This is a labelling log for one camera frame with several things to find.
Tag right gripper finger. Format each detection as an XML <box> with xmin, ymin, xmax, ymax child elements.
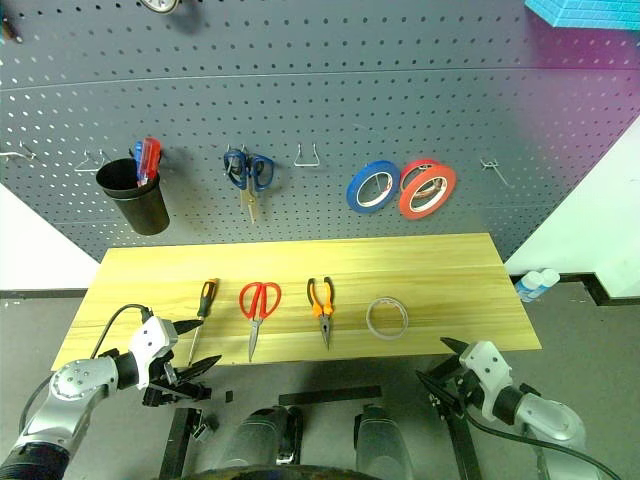
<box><xmin>415</xmin><ymin>369</ymin><xmax>454</xmax><ymax>406</ymax></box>
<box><xmin>438</xmin><ymin>337</ymin><xmax>469</xmax><ymax>357</ymax></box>

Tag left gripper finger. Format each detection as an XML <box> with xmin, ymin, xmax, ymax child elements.
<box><xmin>174</xmin><ymin>354</ymin><xmax>223</xmax><ymax>384</ymax></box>
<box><xmin>172</xmin><ymin>318</ymin><xmax>205</xmax><ymax>340</ymax></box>

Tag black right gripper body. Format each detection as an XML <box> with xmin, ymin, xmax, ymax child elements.
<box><xmin>434</xmin><ymin>369</ymin><xmax>485</xmax><ymax>426</ymax></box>

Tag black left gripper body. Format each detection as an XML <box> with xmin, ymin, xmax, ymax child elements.
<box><xmin>142</xmin><ymin>357</ymin><xmax>211</xmax><ymax>407</ymax></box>

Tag orange black screwdriver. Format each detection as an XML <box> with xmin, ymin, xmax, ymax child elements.
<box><xmin>186</xmin><ymin>277</ymin><xmax>220</xmax><ymax>369</ymax></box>

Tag red handled scissors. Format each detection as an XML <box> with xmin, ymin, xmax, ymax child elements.
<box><xmin>238</xmin><ymin>281</ymin><xmax>283</xmax><ymax>363</ymax></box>

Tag white tape roll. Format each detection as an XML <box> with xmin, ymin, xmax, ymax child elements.
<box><xmin>365</xmin><ymin>295</ymin><xmax>409</xmax><ymax>342</ymax></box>

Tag orange black needle-nose pliers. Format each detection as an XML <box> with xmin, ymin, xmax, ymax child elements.
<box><xmin>306</xmin><ymin>276</ymin><xmax>335</xmax><ymax>351</ymax></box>

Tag silver rounded leg shell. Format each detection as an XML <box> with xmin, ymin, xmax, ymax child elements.
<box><xmin>353</xmin><ymin>403</ymin><xmax>414</xmax><ymax>474</ymax></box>
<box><xmin>219</xmin><ymin>404</ymin><xmax>305</xmax><ymax>474</ymax></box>

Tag black floor tape strip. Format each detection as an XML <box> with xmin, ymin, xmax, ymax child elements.
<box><xmin>278</xmin><ymin>384</ymin><xmax>383</xmax><ymax>407</ymax></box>

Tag black plastic cup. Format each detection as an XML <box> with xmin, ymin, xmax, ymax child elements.
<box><xmin>94</xmin><ymin>157</ymin><xmax>171</xmax><ymax>236</ymax></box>

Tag dark curved robot torso edge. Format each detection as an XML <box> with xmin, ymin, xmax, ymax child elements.
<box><xmin>184</xmin><ymin>463</ymin><xmax>401</xmax><ymax>480</ymax></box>

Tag large red tape roll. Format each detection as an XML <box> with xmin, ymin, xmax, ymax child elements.
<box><xmin>398</xmin><ymin>163</ymin><xmax>459</xmax><ymax>222</ymax></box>

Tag small red tape roll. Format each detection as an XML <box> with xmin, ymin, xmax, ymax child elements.
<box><xmin>399</xmin><ymin>158</ymin><xmax>444</xmax><ymax>194</ymax></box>

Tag blue tape roll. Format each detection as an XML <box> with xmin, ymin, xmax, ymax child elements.
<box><xmin>345</xmin><ymin>159</ymin><xmax>401</xmax><ymax>215</ymax></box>

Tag grey perforated pegboard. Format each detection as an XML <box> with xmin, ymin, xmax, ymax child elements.
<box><xmin>0</xmin><ymin>0</ymin><xmax>640</xmax><ymax>264</ymax></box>

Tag cyan foam block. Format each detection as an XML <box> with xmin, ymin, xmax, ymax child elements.
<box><xmin>523</xmin><ymin>0</ymin><xmax>640</xmax><ymax>32</ymax></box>

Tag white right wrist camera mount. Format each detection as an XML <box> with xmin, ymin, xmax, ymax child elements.
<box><xmin>458</xmin><ymin>340</ymin><xmax>515</xmax><ymax>426</ymax></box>

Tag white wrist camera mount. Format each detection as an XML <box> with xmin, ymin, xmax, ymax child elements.
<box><xmin>127</xmin><ymin>315</ymin><xmax>180</xmax><ymax>391</ymax></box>
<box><xmin>458</xmin><ymin>340</ymin><xmax>515</xmax><ymax>426</ymax></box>

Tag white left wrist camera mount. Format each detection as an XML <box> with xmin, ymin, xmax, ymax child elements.
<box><xmin>127</xmin><ymin>315</ymin><xmax>180</xmax><ymax>391</ymax></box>

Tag black metal table frame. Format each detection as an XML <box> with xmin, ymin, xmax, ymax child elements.
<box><xmin>142</xmin><ymin>349</ymin><xmax>484</xmax><ymax>480</ymax></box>

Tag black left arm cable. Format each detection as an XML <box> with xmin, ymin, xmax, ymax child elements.
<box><xmin>19</xmin><ymin>303</ymin><xmax>154</xmax><ymax>431</ymax></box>

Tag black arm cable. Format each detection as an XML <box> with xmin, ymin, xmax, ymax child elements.
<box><xmin>19</xmin><ymin>303</ymin><xmax>154</xmax><ymax>431</ymax></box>
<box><xmin>464</xmin><ymin>414</ymin><xmax>621</xmax><ymax>480</ymax></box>

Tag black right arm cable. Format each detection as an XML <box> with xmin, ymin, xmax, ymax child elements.
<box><xmin>464</xmin><ymin>414</ymin><xmax>621</xmax><ymax>480</ymax></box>

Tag blue handled scissors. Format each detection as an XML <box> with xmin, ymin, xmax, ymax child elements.
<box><xmin>222</xmin><ymin>147</ymin><xmax>276</xmax><ymax>225</ymax></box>

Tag black wall baseboard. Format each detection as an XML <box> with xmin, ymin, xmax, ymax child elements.
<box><xmin>0</xmin><ymin>288</ymin><xmax>89</xmax><ymax>300</ymax></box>
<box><xmin>557</xmin><ymin>272</ymin><xmax>640</xmax><ymax>307</ymax></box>

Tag red handled screwdriver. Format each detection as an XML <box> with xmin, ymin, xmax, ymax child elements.
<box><xmin>135</xmin><ymin>137</ymin><xmax>165</xmax><ymax>189</ymax></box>

